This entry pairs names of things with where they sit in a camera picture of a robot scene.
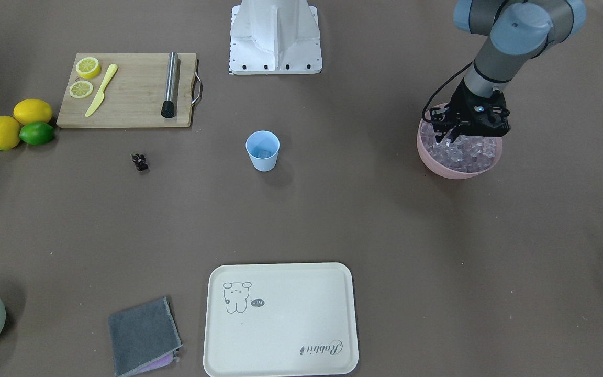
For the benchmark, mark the pink bowl of ice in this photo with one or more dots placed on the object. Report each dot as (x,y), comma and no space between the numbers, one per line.
(466,157)

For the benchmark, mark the lemon slice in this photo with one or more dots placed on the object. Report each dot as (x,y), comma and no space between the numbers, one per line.
(81,89)
(88,67)

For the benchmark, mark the yellow plastic knife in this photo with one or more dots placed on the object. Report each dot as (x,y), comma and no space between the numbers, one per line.
(100,93)

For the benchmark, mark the green lime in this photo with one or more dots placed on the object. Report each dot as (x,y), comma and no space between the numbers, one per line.
(36,133)

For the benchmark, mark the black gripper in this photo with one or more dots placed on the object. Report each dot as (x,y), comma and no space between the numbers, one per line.
(460,103)

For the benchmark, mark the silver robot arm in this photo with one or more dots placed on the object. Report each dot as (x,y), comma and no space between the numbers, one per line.
(516,31)

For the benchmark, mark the bamboo cutting board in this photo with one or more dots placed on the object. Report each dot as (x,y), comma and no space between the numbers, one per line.
(135,95)

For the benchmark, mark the grey folded cloth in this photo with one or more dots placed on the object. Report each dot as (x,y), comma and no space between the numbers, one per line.
(143,337)

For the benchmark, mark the light blue plastic cup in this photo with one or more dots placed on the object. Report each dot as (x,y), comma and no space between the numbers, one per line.
(262,147)

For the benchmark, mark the cream rabbit tray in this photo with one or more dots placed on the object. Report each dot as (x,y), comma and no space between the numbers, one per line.
(280,319)

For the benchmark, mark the whole yellow lemon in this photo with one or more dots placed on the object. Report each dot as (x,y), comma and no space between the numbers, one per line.
(32,110)
(9,133)

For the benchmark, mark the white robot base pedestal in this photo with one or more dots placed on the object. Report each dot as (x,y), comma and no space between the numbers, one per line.
(274,37)

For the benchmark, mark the steel muddler black tip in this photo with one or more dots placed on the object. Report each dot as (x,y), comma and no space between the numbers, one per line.
(169,106)

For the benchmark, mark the clear ice cube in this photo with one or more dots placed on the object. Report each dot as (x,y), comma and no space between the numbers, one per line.
(263,154)

